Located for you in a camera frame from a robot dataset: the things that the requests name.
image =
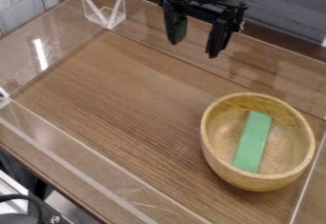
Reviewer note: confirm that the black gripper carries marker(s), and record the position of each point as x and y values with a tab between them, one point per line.
223	13

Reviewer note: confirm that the green rectangular block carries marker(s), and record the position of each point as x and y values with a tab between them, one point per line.
250	147

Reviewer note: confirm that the brown wooden bowl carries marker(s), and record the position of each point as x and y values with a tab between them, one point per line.
286	152

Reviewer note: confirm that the clear acrylic front wall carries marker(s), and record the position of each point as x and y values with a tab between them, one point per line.
109	191

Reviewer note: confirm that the black metal table frame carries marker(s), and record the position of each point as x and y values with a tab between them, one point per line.
39	210

